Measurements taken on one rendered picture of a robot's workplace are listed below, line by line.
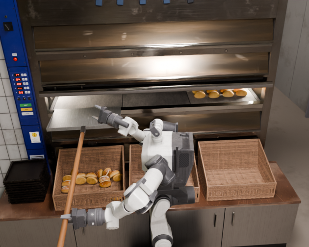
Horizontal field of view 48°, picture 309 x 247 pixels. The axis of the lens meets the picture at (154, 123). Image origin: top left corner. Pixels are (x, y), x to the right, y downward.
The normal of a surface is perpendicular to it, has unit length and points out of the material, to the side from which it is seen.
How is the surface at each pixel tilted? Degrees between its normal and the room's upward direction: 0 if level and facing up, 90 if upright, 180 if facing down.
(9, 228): 90
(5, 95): 90
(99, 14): 90
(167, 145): 1
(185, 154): 90
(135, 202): 65
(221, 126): 70
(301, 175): 0
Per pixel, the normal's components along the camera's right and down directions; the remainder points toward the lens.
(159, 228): 0.08, 0.48
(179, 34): 0.06, 0.15
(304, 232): -0.02, -0.88
